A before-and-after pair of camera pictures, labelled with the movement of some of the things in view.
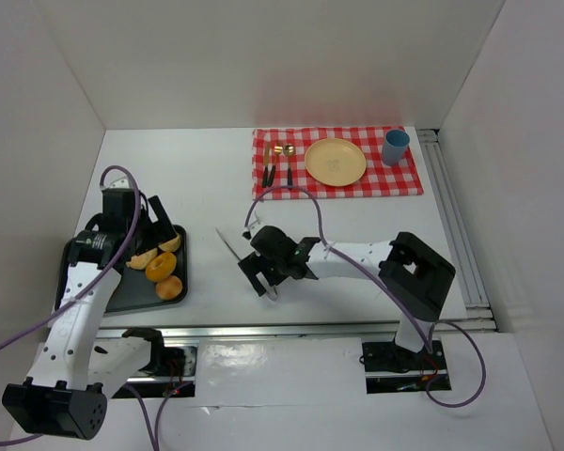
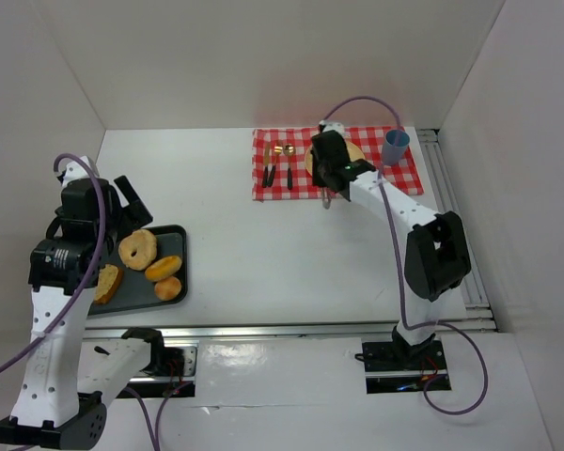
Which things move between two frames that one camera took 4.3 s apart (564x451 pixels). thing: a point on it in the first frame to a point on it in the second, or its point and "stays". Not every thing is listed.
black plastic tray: (133, 289) stays
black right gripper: (255, 266) to (325, 186)
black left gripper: (147, 225) to (123, 207)
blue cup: (394, 147) stays
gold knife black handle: (265, 174) stays
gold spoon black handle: (289, 149) stays
